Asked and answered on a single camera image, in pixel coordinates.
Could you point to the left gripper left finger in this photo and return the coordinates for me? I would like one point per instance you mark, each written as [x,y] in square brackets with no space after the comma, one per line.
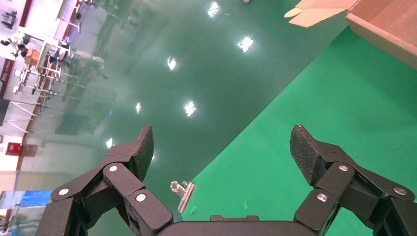
[120,179]

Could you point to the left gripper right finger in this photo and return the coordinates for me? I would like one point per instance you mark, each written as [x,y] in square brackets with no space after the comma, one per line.
[332,179]

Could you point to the open brown cardboard box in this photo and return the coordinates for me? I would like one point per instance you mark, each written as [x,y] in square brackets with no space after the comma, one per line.
[384,19]

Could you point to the silver metal binder clip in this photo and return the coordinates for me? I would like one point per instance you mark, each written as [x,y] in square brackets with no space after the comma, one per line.
[186,198]

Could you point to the green table cloth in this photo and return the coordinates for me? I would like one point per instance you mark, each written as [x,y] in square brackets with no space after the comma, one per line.
[309,97]

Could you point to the white workbench frames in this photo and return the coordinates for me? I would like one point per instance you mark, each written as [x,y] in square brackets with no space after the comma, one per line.
[49,70]

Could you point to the distant brown carton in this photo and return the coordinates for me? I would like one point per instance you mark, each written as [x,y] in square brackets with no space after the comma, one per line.
[32,57]

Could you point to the red wall cabinet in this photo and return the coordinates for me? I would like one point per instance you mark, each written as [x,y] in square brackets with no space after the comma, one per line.
[14,149]

